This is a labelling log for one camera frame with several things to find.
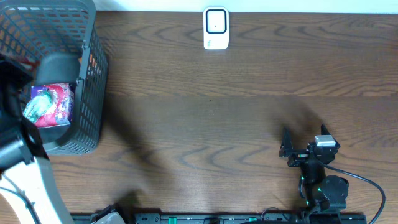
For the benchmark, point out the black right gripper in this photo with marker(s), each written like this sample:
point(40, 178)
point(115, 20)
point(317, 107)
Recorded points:
point(299, 156)

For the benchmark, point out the small orange box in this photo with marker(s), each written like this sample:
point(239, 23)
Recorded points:
point(93, 69)

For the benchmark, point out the purple red tissue pack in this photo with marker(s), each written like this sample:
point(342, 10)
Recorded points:
point(61, 111)

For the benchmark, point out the mint green snack packet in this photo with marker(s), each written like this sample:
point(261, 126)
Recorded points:
point(38, 106)

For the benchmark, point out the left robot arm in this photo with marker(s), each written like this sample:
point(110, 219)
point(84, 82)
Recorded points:
point(27, 180)

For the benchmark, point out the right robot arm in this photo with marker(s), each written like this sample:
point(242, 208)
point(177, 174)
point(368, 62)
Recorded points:
point(325, 195)

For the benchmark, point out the grey plastic mesh basket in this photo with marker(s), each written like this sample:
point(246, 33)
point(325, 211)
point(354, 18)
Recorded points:
point(60, 35)

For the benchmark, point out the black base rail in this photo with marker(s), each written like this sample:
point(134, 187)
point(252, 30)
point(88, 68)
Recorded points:
point(272, 217)

